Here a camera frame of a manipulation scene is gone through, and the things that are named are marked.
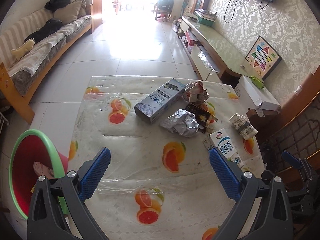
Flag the green packet on box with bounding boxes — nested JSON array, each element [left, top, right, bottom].
[[250, 76, 265, 89]]

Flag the cream plush toy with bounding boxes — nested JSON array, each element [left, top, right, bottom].
[[11, 39, 35, 61]]

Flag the white milk carton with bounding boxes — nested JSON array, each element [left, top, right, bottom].
[[203, 128, 244, 168]]

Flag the red paper bag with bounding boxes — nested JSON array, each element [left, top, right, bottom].
[[182, 81, 209, 106]]

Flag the chinese checkers board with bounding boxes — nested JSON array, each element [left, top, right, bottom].
[[245, 36, 282, 80]]

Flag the long tv cabinet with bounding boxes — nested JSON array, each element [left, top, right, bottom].
[[180, 17, 256, 87]]

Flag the black clothes on sofa back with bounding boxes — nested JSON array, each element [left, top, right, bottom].
[[44, 0, 71, 12]]

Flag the beige pillow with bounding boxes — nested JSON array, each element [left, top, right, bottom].
[[54, 0, 82, 25]]

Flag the silver foil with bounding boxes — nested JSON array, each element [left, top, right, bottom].
[[159, 109, 200, 138]]

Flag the wooden sofa with striped cover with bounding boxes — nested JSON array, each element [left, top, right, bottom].
[[1, 0, 94, 124]]

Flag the white cardboard box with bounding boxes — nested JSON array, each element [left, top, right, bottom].
[[234, 76, 280, 111]]

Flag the fruit print tablecloth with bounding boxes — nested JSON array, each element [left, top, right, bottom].
[[67, 75, 267, 240]]

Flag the pink tall drink carton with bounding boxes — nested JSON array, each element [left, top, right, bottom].
[[33, 161, 54, 179]]

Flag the paper cups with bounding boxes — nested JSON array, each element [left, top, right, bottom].
[[229, 113, 258, 140]]

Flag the black clothes on sofa seat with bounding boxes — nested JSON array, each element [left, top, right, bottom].
[[24, 18, 63, 44]]

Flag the dark brown box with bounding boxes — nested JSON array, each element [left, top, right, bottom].
[[185, 103, 218, 134]]

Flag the green box on cabinet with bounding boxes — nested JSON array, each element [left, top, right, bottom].
[[196, 14, 215, 27]]

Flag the wooden chair with clothes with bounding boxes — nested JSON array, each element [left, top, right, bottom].
[[153, 0, 174, 22]]

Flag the red bin with green rim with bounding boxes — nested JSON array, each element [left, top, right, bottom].
[[9, 129, 68, 220]]

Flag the grey toothpaste box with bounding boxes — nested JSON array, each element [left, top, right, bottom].
[[134, 78, 186, 124]]

